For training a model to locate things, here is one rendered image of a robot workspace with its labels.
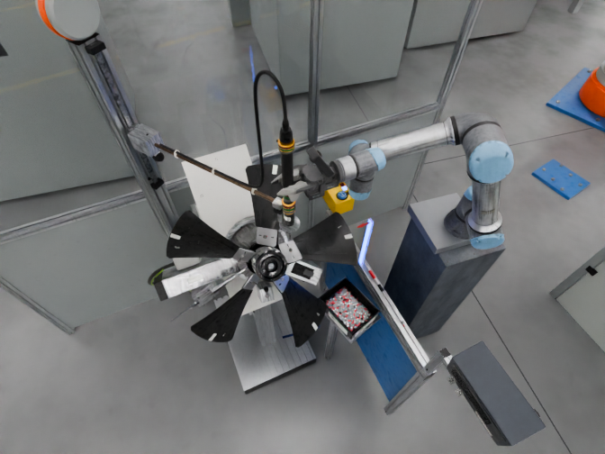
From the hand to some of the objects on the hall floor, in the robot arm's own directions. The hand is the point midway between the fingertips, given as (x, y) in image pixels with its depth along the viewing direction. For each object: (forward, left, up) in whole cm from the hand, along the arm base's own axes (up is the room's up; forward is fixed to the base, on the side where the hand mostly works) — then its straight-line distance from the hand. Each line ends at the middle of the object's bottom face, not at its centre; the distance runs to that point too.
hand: (278, 186), depth 109 cm
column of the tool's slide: (+48, -42, -159) cm, 171 cm away
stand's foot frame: (+10, -13, -157) cm, 158 cm away
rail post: (-58, +43, -154) cm, 170 cm away
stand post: (+8, -4, -157) cm, 157 cm away
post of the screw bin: (-28, +8, -155) cm, 158 cm away
